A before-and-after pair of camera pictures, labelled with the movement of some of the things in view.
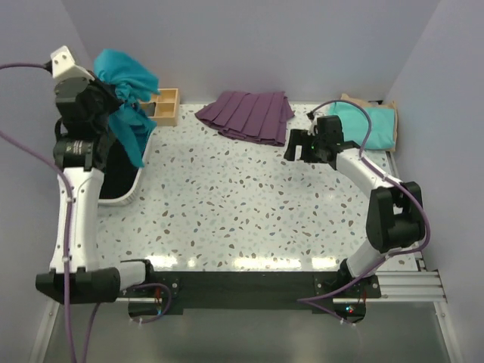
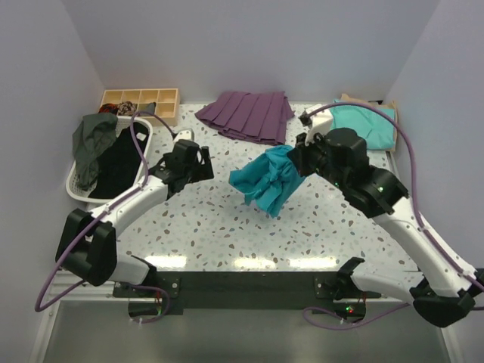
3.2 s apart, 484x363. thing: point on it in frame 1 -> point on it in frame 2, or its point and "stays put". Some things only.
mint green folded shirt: (355, 125) stays put
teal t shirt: (133, 119) -> (269, 181)
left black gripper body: (110, 102) -> (200, 172)
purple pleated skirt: (260, 116) stays put
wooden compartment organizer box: (166, 107) stays put
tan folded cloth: (373, 103) stays put
